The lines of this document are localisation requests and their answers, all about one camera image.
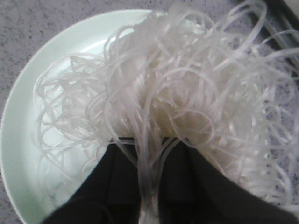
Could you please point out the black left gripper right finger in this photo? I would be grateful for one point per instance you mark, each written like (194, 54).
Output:
(192, 191)

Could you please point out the white vermicelli noodle bundle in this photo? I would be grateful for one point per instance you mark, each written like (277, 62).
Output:
(217, 86)

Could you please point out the light green round plate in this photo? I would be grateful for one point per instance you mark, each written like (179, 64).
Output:
(19, 156)

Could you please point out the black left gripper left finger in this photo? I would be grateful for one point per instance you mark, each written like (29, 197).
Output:
(109, 195)

